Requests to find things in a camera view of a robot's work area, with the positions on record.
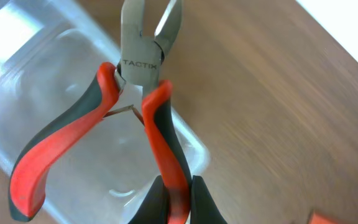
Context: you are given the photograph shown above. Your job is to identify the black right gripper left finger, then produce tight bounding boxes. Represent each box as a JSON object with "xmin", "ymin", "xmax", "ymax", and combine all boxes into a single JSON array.
[{"xmin": 129, "ymin": 175, "xmax": 169, "ymax": 224}]

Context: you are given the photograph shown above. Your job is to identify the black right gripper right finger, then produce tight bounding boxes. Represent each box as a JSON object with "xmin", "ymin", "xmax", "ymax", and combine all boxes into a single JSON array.
[{"xmin": 190, "ymin": 175, "xmax": 227, "ymax": 224}]

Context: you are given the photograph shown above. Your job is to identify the red black cutting pliers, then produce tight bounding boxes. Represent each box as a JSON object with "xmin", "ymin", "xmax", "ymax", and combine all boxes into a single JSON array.
[{"xmin": 8, "ymin": 0, "xmax": 191, "ymax": 223}]

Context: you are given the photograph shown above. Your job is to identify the clear plastic container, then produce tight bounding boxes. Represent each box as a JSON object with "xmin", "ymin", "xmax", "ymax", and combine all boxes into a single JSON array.
[{"xmin": 0, "ymin": 1, "xmax": 206, "ymax": 223}]

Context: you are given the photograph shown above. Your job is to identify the orange screwdriver bit holder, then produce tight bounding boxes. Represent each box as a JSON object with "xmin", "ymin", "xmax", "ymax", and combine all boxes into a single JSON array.
[{"xmin": 307, "ymin": 212, "xmax": 339, "ymax": 224}]

